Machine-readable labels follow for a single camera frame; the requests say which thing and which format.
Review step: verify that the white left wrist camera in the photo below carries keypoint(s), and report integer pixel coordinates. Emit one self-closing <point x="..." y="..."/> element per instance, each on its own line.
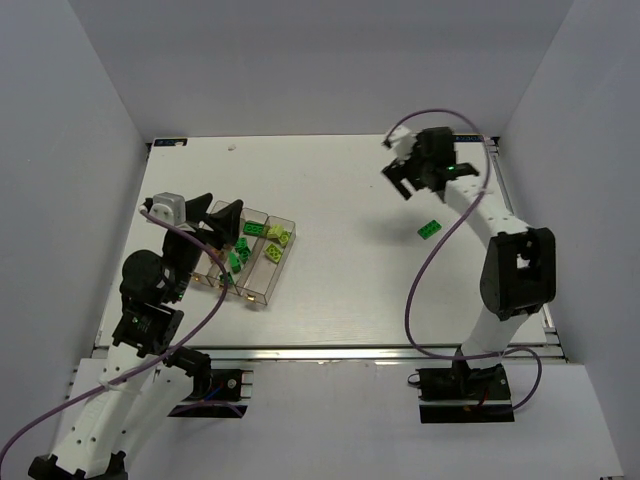
<point x="165" y="209"/>

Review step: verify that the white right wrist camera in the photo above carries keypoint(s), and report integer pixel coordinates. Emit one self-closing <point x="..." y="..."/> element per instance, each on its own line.
<point x="400" y="141"/>

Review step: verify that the clear plastic container left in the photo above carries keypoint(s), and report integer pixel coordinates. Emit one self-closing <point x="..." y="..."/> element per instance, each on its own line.
<point x="251" y="282"/>

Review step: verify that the lime green square lego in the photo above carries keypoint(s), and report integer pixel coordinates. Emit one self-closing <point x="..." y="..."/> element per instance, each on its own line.
<point x="284" y="239"/>

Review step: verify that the dark green sloped lego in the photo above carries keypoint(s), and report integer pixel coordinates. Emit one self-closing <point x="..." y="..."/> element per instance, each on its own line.
<point x="226" y="278"/>

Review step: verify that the blue label left corner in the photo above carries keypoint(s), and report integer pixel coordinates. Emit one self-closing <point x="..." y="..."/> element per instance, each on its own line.
<point x="170" y="142"/>

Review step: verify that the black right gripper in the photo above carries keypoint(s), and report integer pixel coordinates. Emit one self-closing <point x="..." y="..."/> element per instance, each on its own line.
<point x="415" y="173"/>

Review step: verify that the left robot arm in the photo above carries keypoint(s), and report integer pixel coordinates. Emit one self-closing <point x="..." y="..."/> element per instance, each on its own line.
<point x="147" y="372"/>

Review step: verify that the aluminium table frame rail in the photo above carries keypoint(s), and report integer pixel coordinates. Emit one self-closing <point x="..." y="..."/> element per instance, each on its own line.
<point x="518" y="276"/>

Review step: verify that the clear plastic container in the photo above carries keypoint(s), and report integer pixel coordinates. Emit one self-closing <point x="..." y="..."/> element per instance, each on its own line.
<point x="251" y="282"/>
<point x="207" y="271"/>
<point x="275" y="270"/>

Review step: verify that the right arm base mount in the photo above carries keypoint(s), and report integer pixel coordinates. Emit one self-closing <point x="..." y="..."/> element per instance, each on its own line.
<point x="448" y="398"/>

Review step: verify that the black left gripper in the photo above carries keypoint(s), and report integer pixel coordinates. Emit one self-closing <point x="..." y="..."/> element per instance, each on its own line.
<point x="201" y="228"/>

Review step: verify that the pale green curved lego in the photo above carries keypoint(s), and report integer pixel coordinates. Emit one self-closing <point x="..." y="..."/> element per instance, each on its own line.
<point x="275" y="231"/>

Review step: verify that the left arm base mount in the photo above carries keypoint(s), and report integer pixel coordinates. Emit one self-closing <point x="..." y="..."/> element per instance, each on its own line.
<point x="221" y="393"/>

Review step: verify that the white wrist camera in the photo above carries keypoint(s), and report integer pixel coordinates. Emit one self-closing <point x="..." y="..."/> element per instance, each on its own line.
<point x="165" y="209"/>
<point x="400" y="141"/>

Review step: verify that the dark green curved lego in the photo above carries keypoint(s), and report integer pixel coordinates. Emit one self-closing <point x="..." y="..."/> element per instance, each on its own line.
<point x="235" y="263"/>

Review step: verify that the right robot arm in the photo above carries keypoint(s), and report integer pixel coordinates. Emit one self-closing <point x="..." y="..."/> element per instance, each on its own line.
<point x="463" y="196"/>

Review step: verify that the dark green lego plate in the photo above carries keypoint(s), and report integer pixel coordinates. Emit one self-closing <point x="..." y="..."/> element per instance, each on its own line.
<point x="243" y="250"/>

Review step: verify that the clear plastic container right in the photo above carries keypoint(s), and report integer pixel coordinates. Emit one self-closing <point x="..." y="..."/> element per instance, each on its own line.
<point x="275" y="270"/>

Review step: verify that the dark green square lego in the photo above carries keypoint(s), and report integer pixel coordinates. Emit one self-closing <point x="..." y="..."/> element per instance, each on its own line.
<point x="255" y="229"/>

